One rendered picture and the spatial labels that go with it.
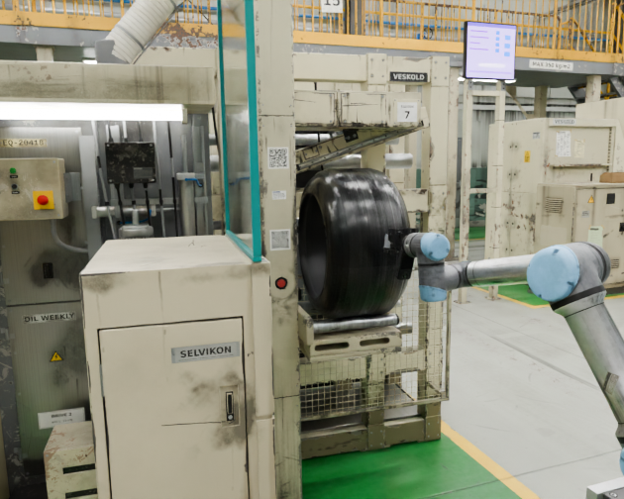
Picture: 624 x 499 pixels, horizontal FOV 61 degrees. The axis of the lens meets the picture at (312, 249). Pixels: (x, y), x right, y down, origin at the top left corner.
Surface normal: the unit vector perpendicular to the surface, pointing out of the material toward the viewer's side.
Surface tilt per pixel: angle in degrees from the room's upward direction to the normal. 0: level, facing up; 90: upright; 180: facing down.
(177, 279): 90
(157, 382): 90
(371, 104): 90
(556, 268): 83
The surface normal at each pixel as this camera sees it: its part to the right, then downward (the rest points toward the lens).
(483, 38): 0.32, 0.14
